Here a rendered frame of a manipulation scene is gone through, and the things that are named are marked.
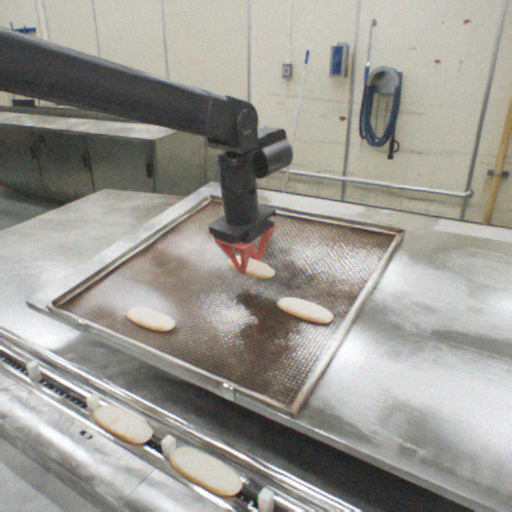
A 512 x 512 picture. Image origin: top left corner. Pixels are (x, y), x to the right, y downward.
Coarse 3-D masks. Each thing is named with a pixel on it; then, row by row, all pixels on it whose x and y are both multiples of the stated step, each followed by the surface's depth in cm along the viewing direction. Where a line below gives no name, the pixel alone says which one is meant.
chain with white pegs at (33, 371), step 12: (24, 372) 69; (36, 372) 66; (48, 384) 67; (72, 396) 64; (96, 396) 60; (84, 408) 63; (96, 408) 60; (144, 444) 56; (156, 444) 56; (168, 444) 52; (168, 456) 53; (240, 492) 49; (264, 492) 46; (252, 504) 48; (264, 504) 46
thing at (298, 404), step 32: (192, 224) 101; (352, 224) 93; (128, 256) 90; (288, 256) 85; (320, 256) 84; (384, 256) 82; (192, 288) 79; (256, 288) 77; (288, 288) 76; (288, 320) 69; (352, 320) 67; (256, 352) 64; (320, 352) 63; (288, 416) 54
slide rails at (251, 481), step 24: (0, 336) 76; (0, 360) 70; (24, 360) 70; (24, 384) 65; (72, 384) 65; (72, 408) 60; (168, 432) 56; (144, 456) 53; (216, 456) 53; (264, 480) 50; (240, 504) 47; (288, 504) 47; (312, 504) 47
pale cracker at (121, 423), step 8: (104, 408) 59; (112, 408) 59; (120, 408) 59; (96, 416) 58; (104, 416) 58; (112, 416) 57; (120, 416) 58; (128, 416) 58; (136, 416) 58; (104, 424) 57; (112, 424) 56; (120, 424) 56; (128, 424) 56; (136, 424) 56; (144, 424) 57; (112, 432) 56; (120, 432) 55; (128, 432) 55; (136, 432) 55; (144, 432) 55; (128, 440) 55; (136, 440) 54; (144, 440) 55
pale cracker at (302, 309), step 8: (280, 304) 72; (288, 304) 71; (296, 304) 71; (304, 304) 71; (312, 304) 70; (288, 312) 70; (296, 312) 69; (304, 312) 69; (312, 312) 69; (320, 312) 69; (328, 312) 69; (312, 320) 68; (320, 320) 68; (328, 320) 68
